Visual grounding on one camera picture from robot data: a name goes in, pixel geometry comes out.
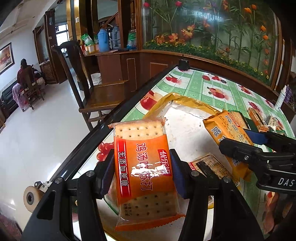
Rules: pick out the brown tape roll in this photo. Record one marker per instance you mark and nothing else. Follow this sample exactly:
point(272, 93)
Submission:
point(33, 194)

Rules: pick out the orange cracker stack pack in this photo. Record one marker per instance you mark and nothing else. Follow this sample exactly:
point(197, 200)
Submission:
point(258, 120)

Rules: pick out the clear water jug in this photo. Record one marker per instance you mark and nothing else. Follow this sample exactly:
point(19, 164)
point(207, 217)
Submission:
point(115, 38)

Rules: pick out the yellow edged cracker pack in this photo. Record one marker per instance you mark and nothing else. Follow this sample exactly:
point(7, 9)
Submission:
point(211, 166)

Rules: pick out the framed wall painting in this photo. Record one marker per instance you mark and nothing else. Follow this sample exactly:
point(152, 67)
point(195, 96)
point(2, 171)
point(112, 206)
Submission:
point(6, 58)

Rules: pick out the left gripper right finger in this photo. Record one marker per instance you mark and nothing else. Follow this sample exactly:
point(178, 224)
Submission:
point(181, 175)

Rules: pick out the blue thermos jug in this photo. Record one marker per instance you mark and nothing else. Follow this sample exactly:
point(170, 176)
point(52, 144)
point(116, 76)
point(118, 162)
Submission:
point(103, 40)

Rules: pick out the yellow white storage box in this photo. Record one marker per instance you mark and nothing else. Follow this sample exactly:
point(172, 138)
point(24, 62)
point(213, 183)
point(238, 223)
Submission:
point(185, 105)

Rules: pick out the black round cap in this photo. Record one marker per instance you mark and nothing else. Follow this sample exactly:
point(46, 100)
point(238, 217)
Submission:
point(183, 64)

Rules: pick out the white spray bottle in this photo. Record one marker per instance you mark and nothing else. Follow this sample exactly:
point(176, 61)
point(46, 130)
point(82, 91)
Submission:
point(281, 98)

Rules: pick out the fruit pattern tablecloth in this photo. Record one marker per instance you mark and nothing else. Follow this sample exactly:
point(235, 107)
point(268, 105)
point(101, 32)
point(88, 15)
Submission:
point(219, 93)

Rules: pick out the wooden sideboard cabinet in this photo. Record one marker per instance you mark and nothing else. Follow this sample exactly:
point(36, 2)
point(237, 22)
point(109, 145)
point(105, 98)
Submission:
point(115, 66)

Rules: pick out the green edged cracker pack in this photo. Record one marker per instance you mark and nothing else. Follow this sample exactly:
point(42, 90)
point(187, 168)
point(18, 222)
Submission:
point(240, 119)

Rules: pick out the floral glass display panel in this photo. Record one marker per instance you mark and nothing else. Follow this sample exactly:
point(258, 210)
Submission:
point(240, 34)

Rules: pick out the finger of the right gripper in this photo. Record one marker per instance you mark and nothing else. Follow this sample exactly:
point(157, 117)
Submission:
point(276, 142)

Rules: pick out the green snack bag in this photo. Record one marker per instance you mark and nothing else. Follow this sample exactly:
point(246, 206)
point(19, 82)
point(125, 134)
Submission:
point(87, 40)

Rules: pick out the seated person in red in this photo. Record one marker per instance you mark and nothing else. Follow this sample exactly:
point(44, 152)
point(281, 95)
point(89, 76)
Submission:
point(29, 87)

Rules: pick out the orange soda cracker pack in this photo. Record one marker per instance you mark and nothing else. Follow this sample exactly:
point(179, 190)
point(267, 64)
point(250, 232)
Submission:
point(145, 190)

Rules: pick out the purple bottles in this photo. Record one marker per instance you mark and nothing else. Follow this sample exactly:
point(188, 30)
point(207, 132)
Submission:
point(288, 94)

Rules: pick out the yellow cheese cracker pack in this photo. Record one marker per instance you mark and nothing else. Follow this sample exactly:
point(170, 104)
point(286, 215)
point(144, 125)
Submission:
point(223, 125)

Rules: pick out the dark wooden chair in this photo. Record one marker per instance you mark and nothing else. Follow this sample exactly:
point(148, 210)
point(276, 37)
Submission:
point(97, 98)

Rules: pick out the preserved plum clear bag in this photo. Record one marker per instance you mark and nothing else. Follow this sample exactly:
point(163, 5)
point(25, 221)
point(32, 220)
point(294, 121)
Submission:
point(274, 123)

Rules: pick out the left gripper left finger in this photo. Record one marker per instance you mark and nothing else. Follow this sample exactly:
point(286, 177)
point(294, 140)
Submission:
point(104, 174)

